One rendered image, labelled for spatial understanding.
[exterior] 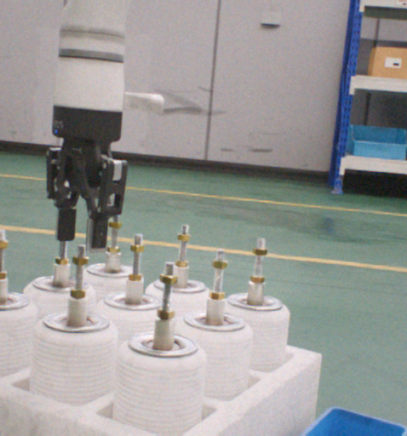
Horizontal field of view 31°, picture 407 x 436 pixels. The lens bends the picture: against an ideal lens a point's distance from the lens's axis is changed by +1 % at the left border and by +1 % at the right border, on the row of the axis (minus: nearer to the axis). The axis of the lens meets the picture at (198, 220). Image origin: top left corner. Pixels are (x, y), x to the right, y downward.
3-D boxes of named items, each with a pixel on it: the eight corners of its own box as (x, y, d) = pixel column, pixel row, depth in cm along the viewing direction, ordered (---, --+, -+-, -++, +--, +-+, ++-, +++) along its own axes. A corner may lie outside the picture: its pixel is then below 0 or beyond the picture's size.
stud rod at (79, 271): (74, 311, 83) (78, 245, 82) (71, 308, 84) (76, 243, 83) (83, 311, 84) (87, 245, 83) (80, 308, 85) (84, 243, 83)
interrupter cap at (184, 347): (165, 366, 74) (166, 359, 73) (112, 346, 78) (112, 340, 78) (212, 351, 79) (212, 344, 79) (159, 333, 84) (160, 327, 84)
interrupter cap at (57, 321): (57, 339, 79) (57, 332, 79) (32, 318, 85) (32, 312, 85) (121, 332, 83) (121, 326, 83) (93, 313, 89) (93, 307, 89)
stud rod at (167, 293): (169, 330, 79) (175, 261, 78) (168, 333, 78) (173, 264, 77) (160, 329, 79) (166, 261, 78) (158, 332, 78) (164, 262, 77)
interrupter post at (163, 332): (163, 353, 77) (166, 324, 77) (146, 347, 79) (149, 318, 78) (178, 349, 79) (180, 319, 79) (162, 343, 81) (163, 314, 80)
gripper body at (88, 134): (38, 97, 81) (34, 182, 83) (77, 101, 75) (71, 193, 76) (98, 102, 86) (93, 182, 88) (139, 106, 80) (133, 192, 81)
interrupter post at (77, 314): (70, 329, 83) (71, 301, 82) (62, 323, 85) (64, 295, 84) (90, 327, 84) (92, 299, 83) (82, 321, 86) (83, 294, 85)
